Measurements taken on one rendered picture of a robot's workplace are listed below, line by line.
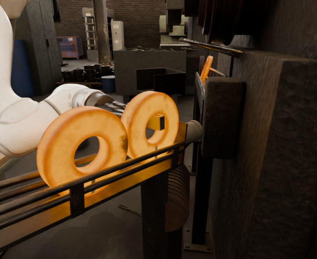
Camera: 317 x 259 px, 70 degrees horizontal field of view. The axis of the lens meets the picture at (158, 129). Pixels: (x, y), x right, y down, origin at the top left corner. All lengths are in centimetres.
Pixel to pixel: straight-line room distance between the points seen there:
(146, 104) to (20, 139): 35
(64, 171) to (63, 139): 5
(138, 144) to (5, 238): 25
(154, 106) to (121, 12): 1096
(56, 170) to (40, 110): 32
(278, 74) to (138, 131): 27
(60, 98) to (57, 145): 34
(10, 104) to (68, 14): 1168
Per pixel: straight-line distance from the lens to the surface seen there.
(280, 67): 45
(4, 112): 69
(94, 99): 60
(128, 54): 334
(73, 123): 36
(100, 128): 39
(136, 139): 45
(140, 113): 44
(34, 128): 66
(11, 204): 35
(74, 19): 1218
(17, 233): 39
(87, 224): 134
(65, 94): 69
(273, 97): 46
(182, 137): 55
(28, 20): 423
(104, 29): 776
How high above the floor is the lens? 91
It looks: 22 degrees down
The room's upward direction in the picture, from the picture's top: straight up
